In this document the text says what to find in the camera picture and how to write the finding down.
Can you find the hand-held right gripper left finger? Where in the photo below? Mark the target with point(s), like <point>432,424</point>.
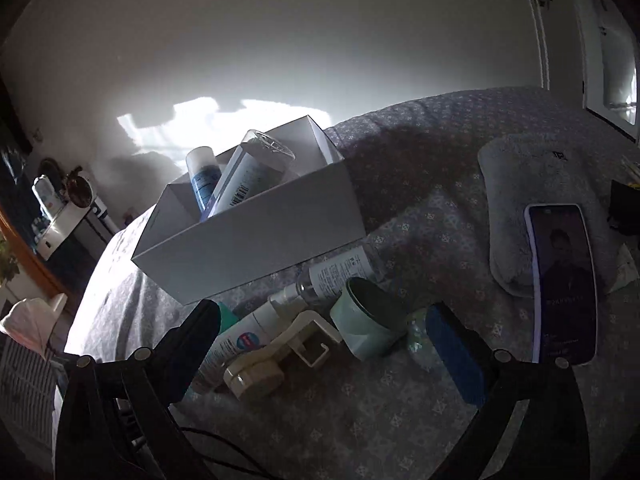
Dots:
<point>196,340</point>

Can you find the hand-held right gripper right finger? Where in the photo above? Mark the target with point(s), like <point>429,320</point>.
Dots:
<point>452,355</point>

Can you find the white tube teal cap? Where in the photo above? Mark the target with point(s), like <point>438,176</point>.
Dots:
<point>240,341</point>

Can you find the cream plastic clip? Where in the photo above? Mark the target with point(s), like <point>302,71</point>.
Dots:
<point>255,371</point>

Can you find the mint green jar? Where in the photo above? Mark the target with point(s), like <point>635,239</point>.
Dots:
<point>361,332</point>

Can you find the white cardboard box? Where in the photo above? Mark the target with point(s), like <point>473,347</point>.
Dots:
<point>260,240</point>

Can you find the clear spray bottle white label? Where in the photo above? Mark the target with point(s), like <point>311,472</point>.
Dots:
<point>335,272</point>

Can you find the small shiny packet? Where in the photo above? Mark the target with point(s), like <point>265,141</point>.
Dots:
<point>416,346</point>

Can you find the smartphone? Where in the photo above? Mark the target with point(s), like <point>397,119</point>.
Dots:
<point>565,285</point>

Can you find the patterned grey bed sheet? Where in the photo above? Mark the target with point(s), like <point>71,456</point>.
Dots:
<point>425,210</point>

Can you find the blue label bottle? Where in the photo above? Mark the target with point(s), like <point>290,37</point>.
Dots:
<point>202,180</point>

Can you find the white plastic bag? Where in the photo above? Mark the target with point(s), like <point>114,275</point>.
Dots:
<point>30,322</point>

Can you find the clear cap white tube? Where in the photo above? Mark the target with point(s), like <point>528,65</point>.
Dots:
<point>245,175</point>

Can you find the white desk organiser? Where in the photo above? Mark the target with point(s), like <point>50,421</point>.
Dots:
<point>62,230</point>

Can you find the white slatted basket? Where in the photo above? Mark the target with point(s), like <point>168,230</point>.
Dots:
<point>25,400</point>

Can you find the round vanity mirror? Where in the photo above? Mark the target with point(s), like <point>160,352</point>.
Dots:
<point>79,187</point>

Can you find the white paper scrap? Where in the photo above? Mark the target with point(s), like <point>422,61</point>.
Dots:
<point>625,267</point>

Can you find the grey fluffy towel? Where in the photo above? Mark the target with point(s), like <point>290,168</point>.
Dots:
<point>525,170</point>

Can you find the green plant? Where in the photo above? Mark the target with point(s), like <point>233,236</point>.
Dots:
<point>7,262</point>

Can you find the black pouch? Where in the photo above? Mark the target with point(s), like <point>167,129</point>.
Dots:
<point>622,205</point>

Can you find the white door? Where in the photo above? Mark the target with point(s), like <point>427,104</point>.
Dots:
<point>555,20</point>

